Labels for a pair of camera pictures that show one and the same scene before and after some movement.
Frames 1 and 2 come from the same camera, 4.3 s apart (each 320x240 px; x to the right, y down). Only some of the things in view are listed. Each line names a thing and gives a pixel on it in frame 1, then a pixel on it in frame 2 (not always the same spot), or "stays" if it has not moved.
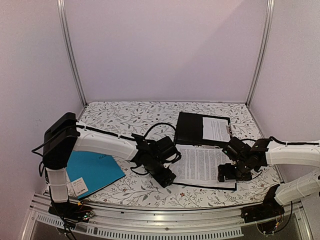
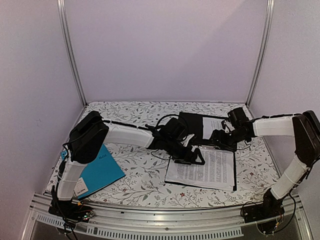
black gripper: (237, 149) to (238, 118)
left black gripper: (161, 179) to (185, 157)
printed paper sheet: (199, 165) stays
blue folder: (88, 172) stays
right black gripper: (229, 175) to (220, 133)
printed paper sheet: (215, 129) stays
